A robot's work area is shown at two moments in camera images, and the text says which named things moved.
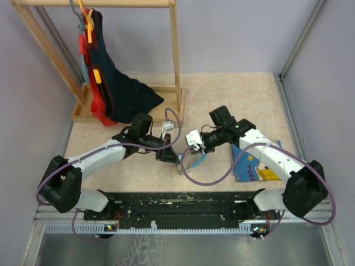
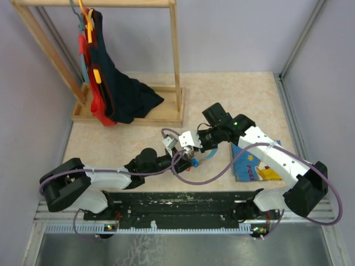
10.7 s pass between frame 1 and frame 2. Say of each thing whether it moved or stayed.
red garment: stayed
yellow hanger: stayed
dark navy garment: stayed
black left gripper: moved
